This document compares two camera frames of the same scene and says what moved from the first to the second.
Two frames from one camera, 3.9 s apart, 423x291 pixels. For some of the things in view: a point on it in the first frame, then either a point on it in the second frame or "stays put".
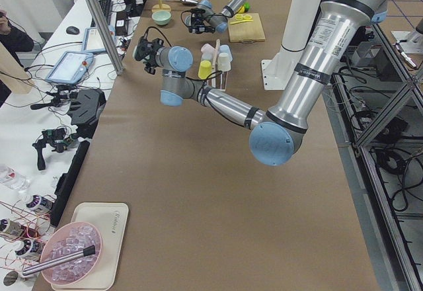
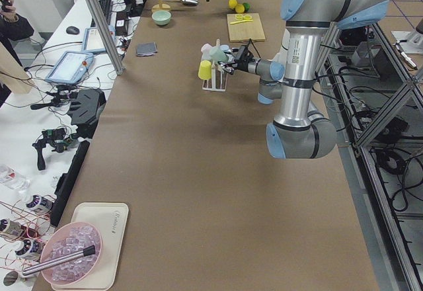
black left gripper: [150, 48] → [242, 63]
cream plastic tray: [110, 219] stays put
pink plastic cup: [207, 52] stays put
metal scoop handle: [87, 252] stays put
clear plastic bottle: [13, 178] stays put
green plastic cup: [139, 52] → [217, 55]
